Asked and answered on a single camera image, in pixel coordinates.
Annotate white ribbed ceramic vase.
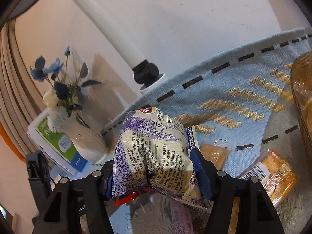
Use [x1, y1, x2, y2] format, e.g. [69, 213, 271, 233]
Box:
[60, 111, 109, 164]

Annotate blue white artificial flowers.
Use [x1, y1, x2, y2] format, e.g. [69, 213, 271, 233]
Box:
[30, 46, 102, 133]

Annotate blue white snack bag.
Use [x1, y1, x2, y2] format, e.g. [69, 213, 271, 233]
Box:
[185, 125, 199, 150]

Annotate orange wrapped cake pack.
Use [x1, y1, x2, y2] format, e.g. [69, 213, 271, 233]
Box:
[229, 149, 298, 234]

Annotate stack of upright white books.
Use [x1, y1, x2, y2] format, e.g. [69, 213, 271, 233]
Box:
[27, 109, 77, 175]

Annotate purple white snack bag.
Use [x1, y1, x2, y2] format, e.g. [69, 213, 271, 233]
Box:
[112, 107, 210, 208]

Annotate white lamp pole black clamp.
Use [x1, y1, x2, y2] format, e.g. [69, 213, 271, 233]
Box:
[73, 0, 167, 95]

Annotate small biscuit bar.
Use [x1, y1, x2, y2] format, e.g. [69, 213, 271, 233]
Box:
[199, 138, 235, 170]

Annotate beige curtain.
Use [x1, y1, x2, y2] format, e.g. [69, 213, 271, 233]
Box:
[1, 19, 45, 162]

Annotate red striped bread bag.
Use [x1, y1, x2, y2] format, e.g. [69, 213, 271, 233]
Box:
[113, 187, 152, 207]

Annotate green blue upright book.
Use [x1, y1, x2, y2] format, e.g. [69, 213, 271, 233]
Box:
[35, 115, 87, 175]

